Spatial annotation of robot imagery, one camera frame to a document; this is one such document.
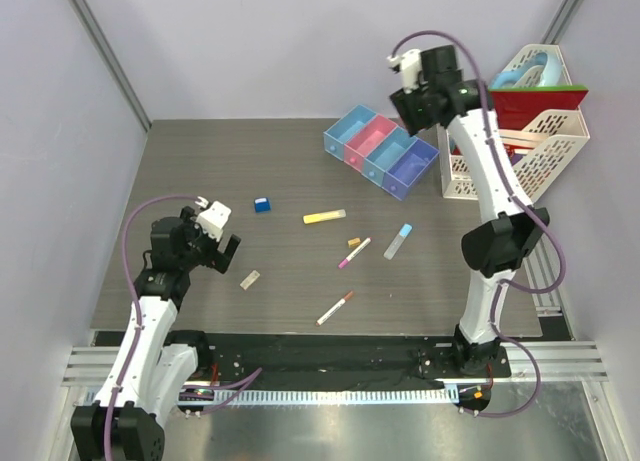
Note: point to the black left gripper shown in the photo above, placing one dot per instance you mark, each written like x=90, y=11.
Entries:
x=215, y=259

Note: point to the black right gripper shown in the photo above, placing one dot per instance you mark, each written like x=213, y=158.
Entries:
x=401, y=101

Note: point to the clear beige eraser block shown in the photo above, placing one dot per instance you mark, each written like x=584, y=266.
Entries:
x=249, y=280

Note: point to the teal blue drawer box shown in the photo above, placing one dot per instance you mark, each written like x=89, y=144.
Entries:
x=384, y=156

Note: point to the pink drawer box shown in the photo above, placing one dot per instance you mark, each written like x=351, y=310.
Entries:
x=362, y=144

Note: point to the purple drawer box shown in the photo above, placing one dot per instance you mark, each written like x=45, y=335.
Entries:
x=401, y=177

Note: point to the blue capped clear tube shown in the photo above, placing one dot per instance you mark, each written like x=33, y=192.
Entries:
x=397, y=242

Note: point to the yellow capped tube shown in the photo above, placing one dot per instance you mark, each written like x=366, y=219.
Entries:
x=324, y=216

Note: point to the light blue drawer box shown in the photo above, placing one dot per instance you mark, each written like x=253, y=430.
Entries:
x=341, y=132

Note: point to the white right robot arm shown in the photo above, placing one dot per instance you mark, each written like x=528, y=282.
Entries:
x=510, y=225

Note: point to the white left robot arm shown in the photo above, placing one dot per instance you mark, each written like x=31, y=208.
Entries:
x=126, y=419

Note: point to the small blue box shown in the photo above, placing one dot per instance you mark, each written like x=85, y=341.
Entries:
x=262, y=205

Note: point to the red folder board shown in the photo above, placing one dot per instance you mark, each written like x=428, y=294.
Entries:
x=517, y=107

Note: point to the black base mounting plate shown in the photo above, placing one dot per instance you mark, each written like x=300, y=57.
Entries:
x=325, y=358

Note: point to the orange tipped white marker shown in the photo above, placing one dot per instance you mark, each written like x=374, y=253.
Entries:
x=333, y=309

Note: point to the pink tipped white marker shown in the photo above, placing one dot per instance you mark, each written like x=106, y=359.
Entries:
x=355, y=252

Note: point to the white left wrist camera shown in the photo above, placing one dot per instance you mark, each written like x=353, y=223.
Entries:
x=212, y=218

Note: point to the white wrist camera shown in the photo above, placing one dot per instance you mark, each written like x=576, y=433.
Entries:
x=212, y=218
x=409, y=66

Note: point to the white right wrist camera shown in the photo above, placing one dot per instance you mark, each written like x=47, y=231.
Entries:
x=409, y=66

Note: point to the white slotted cable duct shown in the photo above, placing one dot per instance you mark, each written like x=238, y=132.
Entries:
x=253, y=398

